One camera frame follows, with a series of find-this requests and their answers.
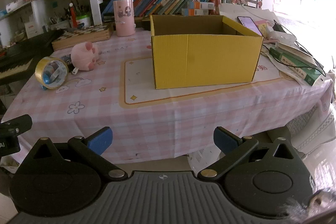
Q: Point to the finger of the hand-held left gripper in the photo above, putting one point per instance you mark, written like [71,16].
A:
[18,124]

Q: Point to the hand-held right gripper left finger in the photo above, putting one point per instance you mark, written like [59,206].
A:
[101,138]

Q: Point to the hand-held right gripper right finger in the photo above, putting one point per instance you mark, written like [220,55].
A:
[224,138]

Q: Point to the gold tape roll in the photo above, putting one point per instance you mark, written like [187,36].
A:
[38,67]

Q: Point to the yellow cardboard box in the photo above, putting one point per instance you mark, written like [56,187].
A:
[204,61]

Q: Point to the pink pig plush toy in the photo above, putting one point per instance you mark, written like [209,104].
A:
[84,56]

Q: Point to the desktop with pink checked tablecloth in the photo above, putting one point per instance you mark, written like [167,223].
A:
[170,113]

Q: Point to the white printed plastic bag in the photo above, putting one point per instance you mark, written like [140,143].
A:
[202,161]

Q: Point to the black keyboard piano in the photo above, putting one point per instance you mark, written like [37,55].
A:
[23,50]

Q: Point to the white patterned blanket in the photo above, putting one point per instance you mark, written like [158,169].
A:
[315,129]

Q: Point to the white box red label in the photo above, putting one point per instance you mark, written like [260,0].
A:
[32,29]

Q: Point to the green book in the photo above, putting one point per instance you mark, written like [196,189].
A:
[296,69]

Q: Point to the wooden chessboard box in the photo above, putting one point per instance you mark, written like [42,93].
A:
[84,36]

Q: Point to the pen holder with pens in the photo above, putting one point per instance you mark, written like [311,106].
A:
[61,24]

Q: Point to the cream book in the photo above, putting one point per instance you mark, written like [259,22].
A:
[288,50]

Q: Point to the grey fluffy fabric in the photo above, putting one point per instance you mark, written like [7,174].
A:
[315,205]

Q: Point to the white plastic device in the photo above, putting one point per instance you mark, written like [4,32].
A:
[281,36]

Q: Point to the purple screen smartphone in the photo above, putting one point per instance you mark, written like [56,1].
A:
[248,23]

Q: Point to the white jar green lid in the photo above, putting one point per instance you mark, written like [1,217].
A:
[84,22]

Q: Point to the pink cylinder container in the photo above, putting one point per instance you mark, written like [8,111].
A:
[123,22]

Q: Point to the pink notebook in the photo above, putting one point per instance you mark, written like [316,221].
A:
[263,26]

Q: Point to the orange bottle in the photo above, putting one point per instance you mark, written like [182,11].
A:
[72,15]

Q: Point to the orange white small box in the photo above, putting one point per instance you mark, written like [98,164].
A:
[195,12]
[200,5]

